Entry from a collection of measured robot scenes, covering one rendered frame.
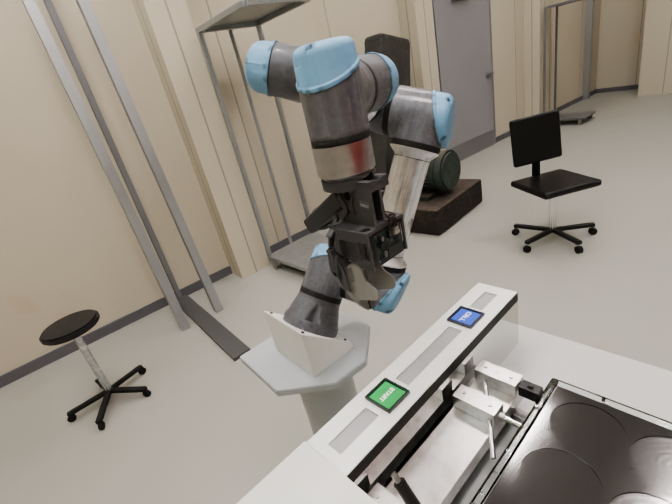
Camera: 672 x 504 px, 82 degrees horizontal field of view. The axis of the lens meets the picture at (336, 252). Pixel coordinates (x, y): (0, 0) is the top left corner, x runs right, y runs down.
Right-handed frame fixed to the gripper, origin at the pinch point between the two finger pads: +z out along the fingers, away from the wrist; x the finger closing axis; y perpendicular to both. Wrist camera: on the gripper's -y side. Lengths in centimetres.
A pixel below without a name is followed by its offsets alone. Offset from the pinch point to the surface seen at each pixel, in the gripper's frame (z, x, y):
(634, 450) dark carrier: 25.8, 16.9, 32.2
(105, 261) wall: 59, 3, -299
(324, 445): 19.7, -13.4, -1.1
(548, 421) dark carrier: 25.7, 15.0, 21.2
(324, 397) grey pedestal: 44, 6, -31
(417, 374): 20.1, 7.5, 1.5
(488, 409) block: 24.9, 11.2, 13.0
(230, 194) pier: 39, 107, -269
